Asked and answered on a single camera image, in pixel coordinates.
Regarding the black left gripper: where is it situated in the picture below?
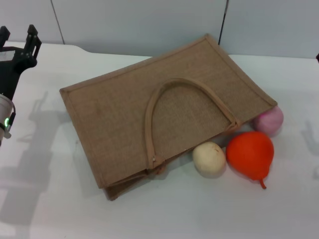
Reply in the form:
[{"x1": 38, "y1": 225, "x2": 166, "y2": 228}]
[{"x1": 0, "y1": 24, "x2": 42, "y2": 101}]

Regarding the brown jute handbag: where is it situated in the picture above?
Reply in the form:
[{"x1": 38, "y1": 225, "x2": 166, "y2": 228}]
[{"x1": 59, "y1": 33, "x2": 278, "y2": 201}]

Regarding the beige round fruit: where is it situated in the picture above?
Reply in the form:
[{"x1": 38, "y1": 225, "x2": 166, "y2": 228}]
[{"x1": 192, "y1": 141, "x2": 227, "y2": 178}]

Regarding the orange pear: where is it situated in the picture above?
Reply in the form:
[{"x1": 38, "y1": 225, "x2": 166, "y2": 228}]
[{"x1": 226, "y1": 131, "x2": 275, "y2": 190}]

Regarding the pink round fruit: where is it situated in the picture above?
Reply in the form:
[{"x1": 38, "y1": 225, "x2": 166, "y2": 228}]
[{"x1": 253, "y1": 106, "x2": 284, "y2": 137}]

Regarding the dark arm cable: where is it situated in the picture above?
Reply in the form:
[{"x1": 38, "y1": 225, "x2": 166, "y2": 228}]
[{"x1": 4, "y1": 104, "x2": 17, "y2": 132}]

